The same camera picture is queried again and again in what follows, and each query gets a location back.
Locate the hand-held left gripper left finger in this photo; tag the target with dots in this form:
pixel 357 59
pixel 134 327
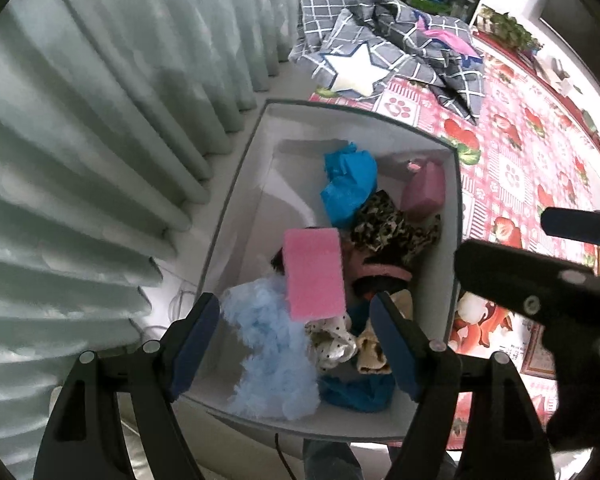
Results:
pixel 195 345

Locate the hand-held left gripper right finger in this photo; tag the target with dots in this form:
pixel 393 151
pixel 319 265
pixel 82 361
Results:
pixel 395 350

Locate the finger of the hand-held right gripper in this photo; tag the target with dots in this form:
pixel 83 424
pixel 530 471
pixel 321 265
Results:
pixel 562 220
pixel 505 275

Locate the beige soft cloth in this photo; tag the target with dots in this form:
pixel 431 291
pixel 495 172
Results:
pixel 367 355

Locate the polka dot white cloth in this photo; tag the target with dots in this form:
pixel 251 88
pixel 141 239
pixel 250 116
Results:
pixel 330 345

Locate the light blue fluffy cloth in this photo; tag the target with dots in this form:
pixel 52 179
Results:
pixel 275 350

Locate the bright pink sponge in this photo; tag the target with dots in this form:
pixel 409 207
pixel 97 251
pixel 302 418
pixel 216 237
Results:
pixel 315 275

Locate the leopard print scrunchie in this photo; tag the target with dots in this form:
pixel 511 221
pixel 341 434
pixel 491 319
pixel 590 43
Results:
pixel 385 225

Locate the grey storage box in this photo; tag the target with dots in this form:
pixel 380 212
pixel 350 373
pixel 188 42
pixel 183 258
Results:
pixel 260 170

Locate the red patterned carton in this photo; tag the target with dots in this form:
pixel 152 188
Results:
pixel 537 355

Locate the pink strawberry print tablecloth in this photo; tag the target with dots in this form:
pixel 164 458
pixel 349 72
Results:
pixel 520 170

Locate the green potted plant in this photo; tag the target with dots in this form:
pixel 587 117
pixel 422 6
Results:
pixel 510 27

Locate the grey plaid star blanket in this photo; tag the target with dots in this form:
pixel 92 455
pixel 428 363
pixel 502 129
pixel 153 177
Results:
pixel 405 60

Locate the pale green curtain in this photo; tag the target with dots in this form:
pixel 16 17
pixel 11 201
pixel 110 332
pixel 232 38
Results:
pixel 80 135

